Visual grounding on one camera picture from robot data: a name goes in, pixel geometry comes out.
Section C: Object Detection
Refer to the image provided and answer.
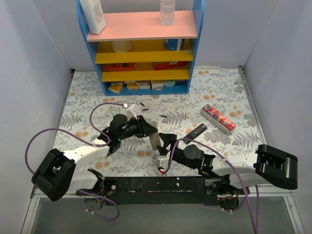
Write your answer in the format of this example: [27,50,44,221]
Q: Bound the white air conditioner remote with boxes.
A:
[149,121,161,151]

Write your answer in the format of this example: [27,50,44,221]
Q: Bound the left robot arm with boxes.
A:
[32,114,160,201]

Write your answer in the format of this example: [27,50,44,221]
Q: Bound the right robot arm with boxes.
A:
[156,133,298,194]

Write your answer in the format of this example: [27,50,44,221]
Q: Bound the black TV remote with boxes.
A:
[183,123,207,144]

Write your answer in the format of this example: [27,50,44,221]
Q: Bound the yellow white small box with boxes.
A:
[127,82,139,90]

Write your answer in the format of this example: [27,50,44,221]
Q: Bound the white orange small carton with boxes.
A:
[150,80,164,91]

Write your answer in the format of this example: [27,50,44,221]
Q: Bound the yellow red small box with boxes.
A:
[108,81,124,94]

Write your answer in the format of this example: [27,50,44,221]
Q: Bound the teal white small box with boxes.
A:
[163,80,176,87]

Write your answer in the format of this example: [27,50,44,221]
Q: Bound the red toothpaste box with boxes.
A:
[200,104,236,135]

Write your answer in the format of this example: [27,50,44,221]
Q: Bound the floral patterned table mat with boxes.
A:
[45,67,273,178]

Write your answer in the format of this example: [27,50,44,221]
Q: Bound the orange box left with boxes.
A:
[102,63,136,72]

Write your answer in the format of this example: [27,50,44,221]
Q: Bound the red orange box right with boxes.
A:
[152,61,187,70]

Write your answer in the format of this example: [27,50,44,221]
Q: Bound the blue wooden shelf unit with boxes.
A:
[77,0,205,96]

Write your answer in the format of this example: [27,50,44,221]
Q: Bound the white cylindrical container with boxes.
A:
[111,40,132,53]

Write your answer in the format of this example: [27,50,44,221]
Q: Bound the blue white round container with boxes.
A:
[163,39,185,51]

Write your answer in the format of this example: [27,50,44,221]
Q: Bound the white plastic bottle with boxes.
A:
[80,0,106,35]

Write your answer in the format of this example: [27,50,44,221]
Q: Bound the clear plastic water bottle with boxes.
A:
[160,0,176,26]

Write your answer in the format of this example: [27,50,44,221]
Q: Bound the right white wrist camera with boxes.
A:
[155,153,169,175]

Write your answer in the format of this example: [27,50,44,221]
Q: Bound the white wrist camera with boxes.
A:
[155,153,169,175]
[123,103,141,119]

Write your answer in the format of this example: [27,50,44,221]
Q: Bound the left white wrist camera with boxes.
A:
[123,103,141,119]

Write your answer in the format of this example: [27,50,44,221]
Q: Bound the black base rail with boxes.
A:
[75,169,242,207]

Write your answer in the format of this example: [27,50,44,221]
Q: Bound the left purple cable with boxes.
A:
[25,102,127,222]

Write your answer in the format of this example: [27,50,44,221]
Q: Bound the purple cable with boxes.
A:
[25,102,127,222]
[163,138,260,234]

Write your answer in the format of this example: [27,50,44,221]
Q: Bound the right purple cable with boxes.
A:
[163,138,260,234]

